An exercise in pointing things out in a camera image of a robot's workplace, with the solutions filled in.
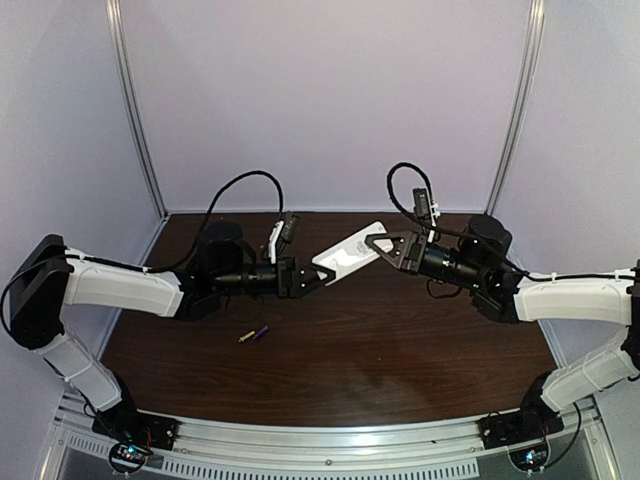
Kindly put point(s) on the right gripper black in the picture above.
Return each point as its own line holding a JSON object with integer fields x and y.
{"x": 410, "y": 252}

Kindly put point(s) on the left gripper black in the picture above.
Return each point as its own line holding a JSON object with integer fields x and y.
{"x": 288, "y": 276}

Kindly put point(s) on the white remote control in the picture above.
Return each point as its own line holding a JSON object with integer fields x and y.
{"x": 349, "y": 255}

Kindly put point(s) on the gold AAA battery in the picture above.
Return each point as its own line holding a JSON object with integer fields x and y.
{"x": 246, "y": 337}

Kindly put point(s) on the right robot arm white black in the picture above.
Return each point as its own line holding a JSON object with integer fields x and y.
{"x": 505, "y": 294}

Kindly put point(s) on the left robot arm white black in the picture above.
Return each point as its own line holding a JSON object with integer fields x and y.
{"x": 52, "y": 276}

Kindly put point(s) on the purple AAA battery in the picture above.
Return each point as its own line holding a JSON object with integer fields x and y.
{"x": 260, "y": 333}

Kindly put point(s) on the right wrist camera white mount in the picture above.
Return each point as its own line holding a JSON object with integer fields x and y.
{"x": 426, "y": 211}

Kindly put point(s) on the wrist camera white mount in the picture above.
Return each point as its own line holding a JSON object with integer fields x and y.
{"x": 282, "y": 235}
{"x": 426, "y": 211}

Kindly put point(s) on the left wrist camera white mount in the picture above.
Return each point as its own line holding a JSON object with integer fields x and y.
{"x": 282, "y": 235}

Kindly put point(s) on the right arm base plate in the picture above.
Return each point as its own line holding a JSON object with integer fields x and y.
{"x": 507, "y": 429}

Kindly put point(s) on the front aluminium rail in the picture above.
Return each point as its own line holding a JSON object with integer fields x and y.
{"x": 450, "y": 449}

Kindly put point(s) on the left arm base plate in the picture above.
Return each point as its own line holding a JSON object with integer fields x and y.
{"x": 142, "y": 429}

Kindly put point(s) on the right aluminium frame post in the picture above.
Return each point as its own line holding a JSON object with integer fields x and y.
{"x": 527, "y": 72}

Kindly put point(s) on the aluminium frame post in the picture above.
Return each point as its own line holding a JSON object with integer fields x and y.
{"x": 527, "y": 72}
{"x": 132, "y": 110}

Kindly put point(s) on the left aluminium frame post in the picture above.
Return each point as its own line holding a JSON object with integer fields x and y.
{"x": 132, "y": 110}

